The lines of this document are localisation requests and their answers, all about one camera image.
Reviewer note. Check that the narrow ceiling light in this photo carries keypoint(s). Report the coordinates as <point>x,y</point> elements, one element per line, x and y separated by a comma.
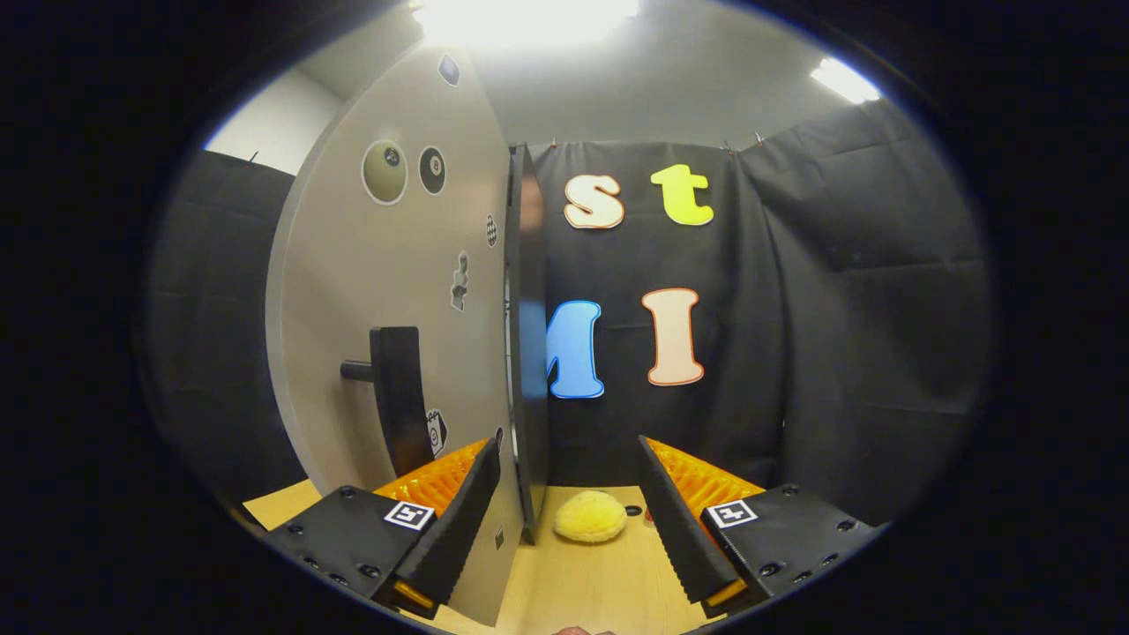
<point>845,81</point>

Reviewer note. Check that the dark grey shoe cabinet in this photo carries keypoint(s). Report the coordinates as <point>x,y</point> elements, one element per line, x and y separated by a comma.
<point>532,353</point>

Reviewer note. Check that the beige shoe cabinet door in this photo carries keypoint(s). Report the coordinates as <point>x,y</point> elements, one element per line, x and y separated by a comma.
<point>353,291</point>

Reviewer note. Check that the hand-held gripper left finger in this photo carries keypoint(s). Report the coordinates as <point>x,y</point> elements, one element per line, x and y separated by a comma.
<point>459,529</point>

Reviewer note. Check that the large ceiling light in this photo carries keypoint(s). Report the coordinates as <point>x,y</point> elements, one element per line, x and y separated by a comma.
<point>525,19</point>

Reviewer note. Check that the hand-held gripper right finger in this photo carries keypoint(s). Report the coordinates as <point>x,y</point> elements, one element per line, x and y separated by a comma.
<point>675,529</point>

